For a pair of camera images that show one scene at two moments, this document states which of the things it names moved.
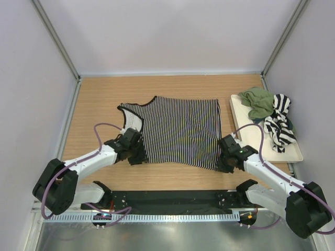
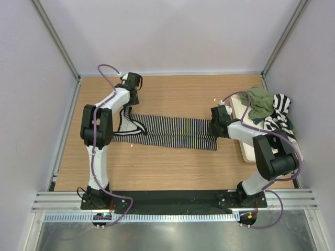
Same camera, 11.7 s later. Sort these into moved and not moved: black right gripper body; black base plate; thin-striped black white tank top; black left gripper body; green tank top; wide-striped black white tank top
Moved: black right gripper body; thin-striped black white tank top; black left gripper body
Not moved: black base plate; wide-striped black white tank top; green tank top
